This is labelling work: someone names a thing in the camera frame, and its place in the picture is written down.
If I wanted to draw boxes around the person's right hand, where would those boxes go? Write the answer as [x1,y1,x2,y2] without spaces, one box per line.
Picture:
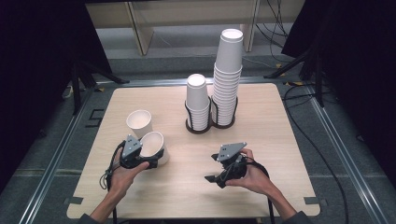
[225,147,276,197]

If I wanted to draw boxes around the long black floor cable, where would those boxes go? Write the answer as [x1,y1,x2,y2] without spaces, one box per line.
[281,82,349,224]

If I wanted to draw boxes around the left hand-held gripper cable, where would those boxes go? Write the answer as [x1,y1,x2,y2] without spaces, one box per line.
[98,140,127,224]

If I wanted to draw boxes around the dark curtain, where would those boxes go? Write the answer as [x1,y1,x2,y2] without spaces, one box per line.
[281,0,396,188]
[0,0,113,190]

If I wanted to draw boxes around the white paper cup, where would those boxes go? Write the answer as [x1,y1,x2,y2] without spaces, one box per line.
[125,109,154,139]
[138,131,171,166]

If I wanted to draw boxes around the right hand-held gripper cable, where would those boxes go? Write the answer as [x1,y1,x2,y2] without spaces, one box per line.
[242,157,276,224]

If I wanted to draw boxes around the metal floor rail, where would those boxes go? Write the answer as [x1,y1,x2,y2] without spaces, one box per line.
[18,90,94,224]
[306,90,390,224]
[96,76,290,88]

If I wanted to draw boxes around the light wooden desk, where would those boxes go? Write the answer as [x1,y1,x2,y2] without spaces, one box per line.
[85,0,261,57]

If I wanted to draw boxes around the short stack of paper cups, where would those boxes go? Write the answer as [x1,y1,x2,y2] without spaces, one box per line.
[184,73,211,132]

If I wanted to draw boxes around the person's left hand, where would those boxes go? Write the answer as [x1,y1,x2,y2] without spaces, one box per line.
[108,148,150,195]

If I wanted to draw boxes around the bundle of black wall cables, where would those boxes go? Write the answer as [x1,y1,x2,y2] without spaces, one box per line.
[255,0,290,63]

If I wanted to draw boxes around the black double cup holder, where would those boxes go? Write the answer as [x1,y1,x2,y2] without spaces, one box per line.
[184,95,239,135]

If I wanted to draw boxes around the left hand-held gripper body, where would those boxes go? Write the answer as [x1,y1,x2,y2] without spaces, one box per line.
[120,133,160,171]

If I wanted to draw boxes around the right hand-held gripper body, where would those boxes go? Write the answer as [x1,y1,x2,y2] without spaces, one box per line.
[216,142,250,189]

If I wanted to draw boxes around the hand-held gripper cable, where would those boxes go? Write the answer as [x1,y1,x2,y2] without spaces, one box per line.
[98,140,127,224]
[242,157,276,224]

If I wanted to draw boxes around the tall stack of paper cups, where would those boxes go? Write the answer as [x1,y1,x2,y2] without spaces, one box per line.
[212,28,245,126]

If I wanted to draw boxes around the black metal stand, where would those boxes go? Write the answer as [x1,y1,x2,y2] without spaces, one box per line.
[69,60,130,116]
[263,46,326,108]

